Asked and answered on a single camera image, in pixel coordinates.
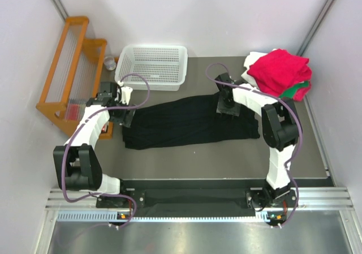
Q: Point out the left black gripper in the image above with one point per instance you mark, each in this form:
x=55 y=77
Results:
x=125 y=117

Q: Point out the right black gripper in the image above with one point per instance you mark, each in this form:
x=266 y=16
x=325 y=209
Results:
x=222 y=109

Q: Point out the black t shirt blue logo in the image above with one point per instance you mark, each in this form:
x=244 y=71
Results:
x=187 y=121

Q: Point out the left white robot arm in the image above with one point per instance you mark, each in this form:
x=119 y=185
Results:
x=76 y=163

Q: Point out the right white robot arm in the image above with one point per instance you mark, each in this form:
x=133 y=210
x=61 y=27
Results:
x=281 y=130

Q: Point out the red box in rack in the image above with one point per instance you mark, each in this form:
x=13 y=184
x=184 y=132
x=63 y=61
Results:
x=75 y=109

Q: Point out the white folded t shirt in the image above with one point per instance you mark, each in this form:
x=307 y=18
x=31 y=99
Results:
x=258 y=66

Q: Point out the small clear plastic cup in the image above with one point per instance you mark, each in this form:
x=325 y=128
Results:
x=110 y=63

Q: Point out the red folded t shirt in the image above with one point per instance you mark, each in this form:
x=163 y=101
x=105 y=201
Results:
x=290 y=70

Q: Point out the white plastic perforated basket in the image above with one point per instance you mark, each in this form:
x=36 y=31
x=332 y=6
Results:
x=162 y=67

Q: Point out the green folded t shirt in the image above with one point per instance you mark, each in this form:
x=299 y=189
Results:
x=297 y=92

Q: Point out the orange wooden rack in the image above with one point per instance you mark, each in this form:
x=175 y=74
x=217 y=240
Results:
x=75 y=72

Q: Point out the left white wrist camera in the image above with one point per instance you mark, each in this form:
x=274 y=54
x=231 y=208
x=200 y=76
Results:
x=123 y=93

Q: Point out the white slotted cable duct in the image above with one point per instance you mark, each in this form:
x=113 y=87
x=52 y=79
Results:
x=120 y=217

